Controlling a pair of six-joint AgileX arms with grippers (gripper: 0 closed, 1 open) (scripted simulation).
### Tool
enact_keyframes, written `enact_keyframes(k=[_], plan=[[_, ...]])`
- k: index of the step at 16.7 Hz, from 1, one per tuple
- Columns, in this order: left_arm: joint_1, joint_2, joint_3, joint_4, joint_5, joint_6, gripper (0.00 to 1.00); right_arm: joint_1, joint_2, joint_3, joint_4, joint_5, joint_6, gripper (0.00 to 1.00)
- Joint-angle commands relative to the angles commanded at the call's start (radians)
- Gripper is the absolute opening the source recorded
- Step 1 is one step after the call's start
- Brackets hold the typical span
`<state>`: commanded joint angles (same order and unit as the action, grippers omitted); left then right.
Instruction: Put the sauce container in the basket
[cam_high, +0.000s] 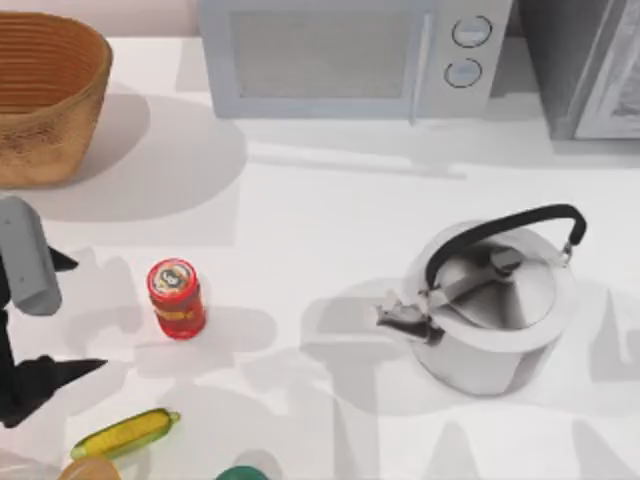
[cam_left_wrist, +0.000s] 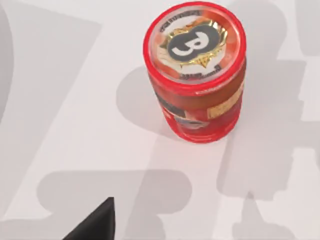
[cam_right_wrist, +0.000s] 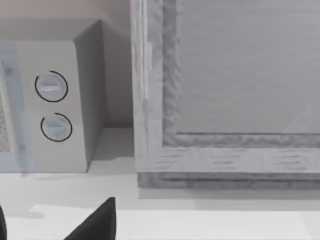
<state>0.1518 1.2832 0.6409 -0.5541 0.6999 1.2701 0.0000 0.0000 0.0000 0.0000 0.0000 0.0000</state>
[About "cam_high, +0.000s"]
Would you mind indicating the brown wicker basket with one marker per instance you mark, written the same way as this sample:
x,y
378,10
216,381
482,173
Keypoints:
x,y
45,135

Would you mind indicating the round microwave knob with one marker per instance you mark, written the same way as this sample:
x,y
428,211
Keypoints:
x,y
463,73
472,30

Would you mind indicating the green round object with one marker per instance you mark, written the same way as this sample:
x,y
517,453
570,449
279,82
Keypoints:
x,y
242,474

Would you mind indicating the tan rounded bread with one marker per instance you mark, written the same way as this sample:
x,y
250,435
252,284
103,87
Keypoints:
x,y
90,471

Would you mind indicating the microwave oven door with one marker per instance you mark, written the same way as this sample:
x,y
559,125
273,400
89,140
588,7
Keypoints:
x,y
320,55

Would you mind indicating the yellow corn cob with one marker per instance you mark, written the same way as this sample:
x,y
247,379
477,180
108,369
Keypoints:
x,y
125,434

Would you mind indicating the red can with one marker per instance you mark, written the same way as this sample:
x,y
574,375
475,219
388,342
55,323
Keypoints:
x,y
177,305

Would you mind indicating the pale microwave oven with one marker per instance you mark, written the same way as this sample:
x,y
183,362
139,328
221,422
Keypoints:
x,y
500,50

